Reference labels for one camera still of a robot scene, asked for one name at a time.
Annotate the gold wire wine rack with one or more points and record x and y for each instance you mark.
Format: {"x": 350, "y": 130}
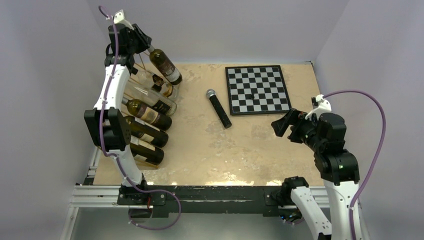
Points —
{"x": 117, "y": 78}

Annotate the square clear liquor bottle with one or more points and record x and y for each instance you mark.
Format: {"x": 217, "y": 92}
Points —
{"x": 155, "y": 82}

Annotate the green wine bottle white label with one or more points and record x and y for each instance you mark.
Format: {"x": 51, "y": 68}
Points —
{"x": 146, "y": 151}

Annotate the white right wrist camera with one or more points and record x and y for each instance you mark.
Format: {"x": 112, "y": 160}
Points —
{"x": 320, "y": 106}

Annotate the olive green wine bottle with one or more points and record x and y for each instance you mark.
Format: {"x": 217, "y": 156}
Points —
{"x": 142, "y": 111}

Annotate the black white chessboard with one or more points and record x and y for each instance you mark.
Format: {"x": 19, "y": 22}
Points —
{"x": 265, "y": 82}

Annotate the green bottle tan label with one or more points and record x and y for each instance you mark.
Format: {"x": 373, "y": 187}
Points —
{"x": 165, "y": 66}

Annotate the clear wine bottle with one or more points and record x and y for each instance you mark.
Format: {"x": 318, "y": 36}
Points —
{"x": 151, "y": 98}

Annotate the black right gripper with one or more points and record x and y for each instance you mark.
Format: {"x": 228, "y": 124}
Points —
{"x": 280, "y": 125}

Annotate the dark green wine bottle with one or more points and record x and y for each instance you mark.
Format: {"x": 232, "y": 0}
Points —
{"x": 146, "y": 132}

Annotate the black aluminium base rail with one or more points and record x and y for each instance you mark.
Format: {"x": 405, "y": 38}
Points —
{"x": 193, "y": 199}

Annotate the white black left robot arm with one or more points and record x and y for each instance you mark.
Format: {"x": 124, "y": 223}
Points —
{"x": 105, "y": 122}

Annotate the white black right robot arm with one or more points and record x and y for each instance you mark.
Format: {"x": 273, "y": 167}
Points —
{"x": 338, "y": 168}

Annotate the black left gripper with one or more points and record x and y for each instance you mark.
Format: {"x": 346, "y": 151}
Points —
{"x": 144, "y": 40}

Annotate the black handheld microphone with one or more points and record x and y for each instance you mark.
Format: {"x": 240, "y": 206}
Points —
{"x": 211, "y": 95}

